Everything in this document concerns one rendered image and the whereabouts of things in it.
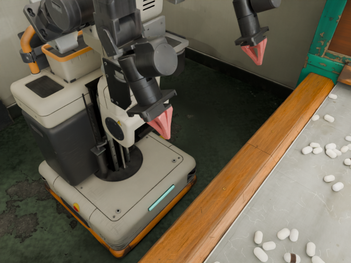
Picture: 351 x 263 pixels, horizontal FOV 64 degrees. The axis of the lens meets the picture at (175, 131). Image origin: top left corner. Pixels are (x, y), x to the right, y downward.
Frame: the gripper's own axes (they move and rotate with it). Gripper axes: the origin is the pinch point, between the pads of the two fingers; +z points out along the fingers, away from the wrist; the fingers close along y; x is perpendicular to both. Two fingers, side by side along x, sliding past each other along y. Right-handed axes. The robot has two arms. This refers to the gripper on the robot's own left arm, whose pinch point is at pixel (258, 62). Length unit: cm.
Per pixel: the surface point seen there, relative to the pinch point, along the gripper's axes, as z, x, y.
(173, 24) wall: -6, 162, 131
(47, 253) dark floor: 60, 99, -73
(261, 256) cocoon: 34, -14, -42
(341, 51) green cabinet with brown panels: 17, -7, 49
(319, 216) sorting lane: 39.5, -19.1, -20.4
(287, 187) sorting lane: 34.3, -9.3, -17.0
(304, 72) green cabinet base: 24, 8, 48
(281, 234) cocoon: 35, -15, -33
